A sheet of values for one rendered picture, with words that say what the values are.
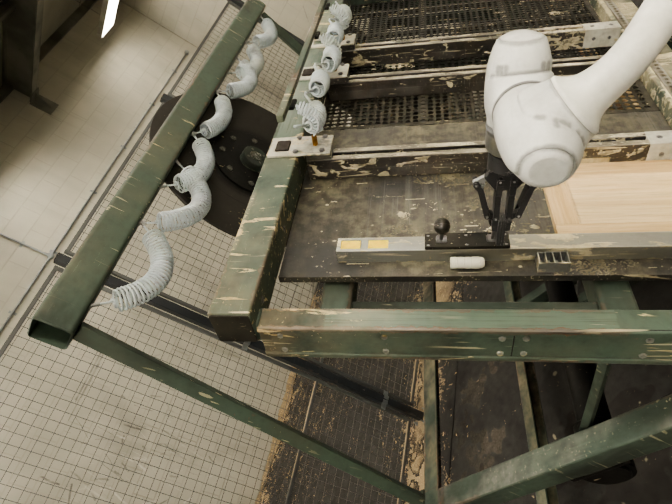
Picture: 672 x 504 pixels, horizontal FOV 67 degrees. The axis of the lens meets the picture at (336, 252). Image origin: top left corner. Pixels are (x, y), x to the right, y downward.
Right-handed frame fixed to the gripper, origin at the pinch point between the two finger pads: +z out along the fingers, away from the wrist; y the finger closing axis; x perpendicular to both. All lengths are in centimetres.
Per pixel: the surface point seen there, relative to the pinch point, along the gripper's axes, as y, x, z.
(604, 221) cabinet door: 27.9, 17.9, 14.4
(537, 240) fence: 10.4, 9.0, 12.0
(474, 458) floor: 8, 45, 213
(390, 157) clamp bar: -26, 43, 9
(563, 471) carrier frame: 22, -18, 77
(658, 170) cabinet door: 46, 38, 14
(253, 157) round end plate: -82, 79, 31
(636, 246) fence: 31.4, 6.4, 12.0
